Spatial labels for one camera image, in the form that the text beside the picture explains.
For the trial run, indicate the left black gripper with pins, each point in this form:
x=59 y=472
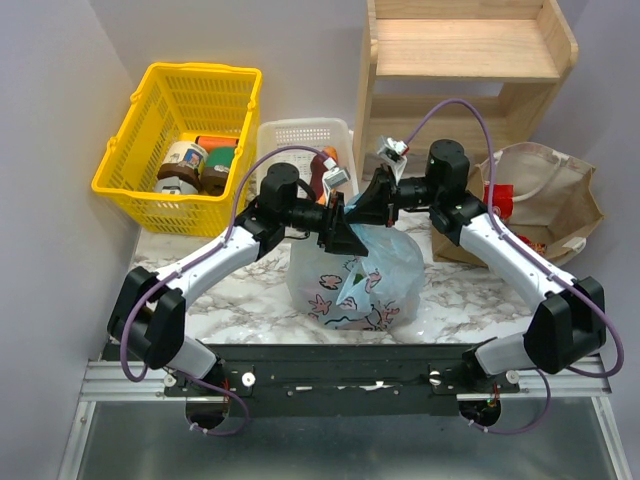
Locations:
x=332 y=220

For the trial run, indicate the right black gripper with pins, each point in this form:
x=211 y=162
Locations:
x=391 y=194

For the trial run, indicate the light blue plastic bag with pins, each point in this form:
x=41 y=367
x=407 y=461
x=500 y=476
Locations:
x=346 y=292

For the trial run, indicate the red assorted candy bag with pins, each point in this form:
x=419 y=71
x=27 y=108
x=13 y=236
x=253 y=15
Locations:
x=538 y=247

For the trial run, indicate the brown burlap tote bag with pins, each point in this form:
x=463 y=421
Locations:
x=553 y=201

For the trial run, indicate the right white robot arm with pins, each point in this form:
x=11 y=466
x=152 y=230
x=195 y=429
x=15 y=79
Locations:
x=565 y=326

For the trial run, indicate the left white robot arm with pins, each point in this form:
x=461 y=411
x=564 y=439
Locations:
x=149 y=317

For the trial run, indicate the white plastic tray basket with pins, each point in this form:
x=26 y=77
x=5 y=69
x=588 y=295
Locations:
x=318 y=133

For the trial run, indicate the green brown-lid jar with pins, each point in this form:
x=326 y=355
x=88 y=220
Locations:
x=216 y=170

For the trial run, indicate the wooden shelf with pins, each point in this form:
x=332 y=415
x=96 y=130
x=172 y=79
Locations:
x=508 y=58

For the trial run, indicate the white small cup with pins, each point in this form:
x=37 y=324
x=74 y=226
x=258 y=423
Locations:
x=169 y=185

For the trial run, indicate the white brown-lid jar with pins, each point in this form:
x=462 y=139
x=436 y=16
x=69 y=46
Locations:
x=184 y=160

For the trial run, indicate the yellow plastic shopping basket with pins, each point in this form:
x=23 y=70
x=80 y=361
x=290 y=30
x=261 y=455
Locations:
x=152 y=165

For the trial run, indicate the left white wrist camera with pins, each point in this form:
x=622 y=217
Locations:
x=334 y=176

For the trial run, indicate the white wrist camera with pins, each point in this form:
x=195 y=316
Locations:
x=334 y=176
x=391 y=150

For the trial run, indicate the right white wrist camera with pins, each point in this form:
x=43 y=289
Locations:
x=391 y=150

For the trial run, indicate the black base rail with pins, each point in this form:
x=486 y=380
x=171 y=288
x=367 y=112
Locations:
x=314 y=380

